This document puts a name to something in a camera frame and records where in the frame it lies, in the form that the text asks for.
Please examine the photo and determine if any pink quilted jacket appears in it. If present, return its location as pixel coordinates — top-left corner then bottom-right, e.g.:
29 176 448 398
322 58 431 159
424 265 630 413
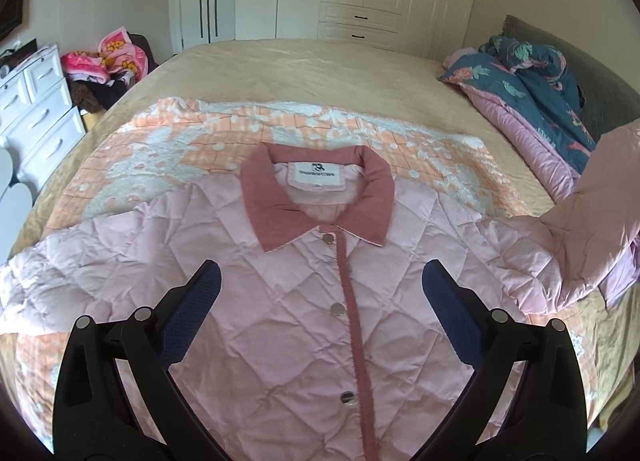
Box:
1 123 639 460

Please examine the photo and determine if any dark clothes pile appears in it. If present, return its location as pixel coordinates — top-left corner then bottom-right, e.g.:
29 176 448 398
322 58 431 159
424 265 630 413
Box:
64 31 158 114

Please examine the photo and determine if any white bedroom door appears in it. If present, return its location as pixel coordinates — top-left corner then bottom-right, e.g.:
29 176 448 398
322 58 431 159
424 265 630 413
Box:
168 0 235 53

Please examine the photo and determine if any white curved side cabinet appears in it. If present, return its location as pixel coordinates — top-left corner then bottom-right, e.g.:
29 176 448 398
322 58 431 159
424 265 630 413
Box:
0 148 34 263

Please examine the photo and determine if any orange white plaid blanket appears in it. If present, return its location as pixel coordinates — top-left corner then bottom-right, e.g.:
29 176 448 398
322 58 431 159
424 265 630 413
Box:
14 96 640 451

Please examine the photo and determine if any white drawer chest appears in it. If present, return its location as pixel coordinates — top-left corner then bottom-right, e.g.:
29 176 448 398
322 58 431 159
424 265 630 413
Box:
1 45 86 196

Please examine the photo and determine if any grey upholstered headboard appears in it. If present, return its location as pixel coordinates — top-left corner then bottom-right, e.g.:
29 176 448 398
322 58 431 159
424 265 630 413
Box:
502 15 640 140

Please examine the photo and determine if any blue floral pink quilt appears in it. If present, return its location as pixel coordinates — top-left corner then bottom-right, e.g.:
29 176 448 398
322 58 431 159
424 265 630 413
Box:
439 36 596 202

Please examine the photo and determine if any pink cartoon blanket pile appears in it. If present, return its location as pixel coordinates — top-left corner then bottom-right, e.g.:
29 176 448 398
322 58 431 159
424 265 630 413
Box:
61 27 149 84

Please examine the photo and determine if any beige bed cover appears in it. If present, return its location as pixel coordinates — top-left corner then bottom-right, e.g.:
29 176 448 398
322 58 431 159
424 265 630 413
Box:
6 38 640 432

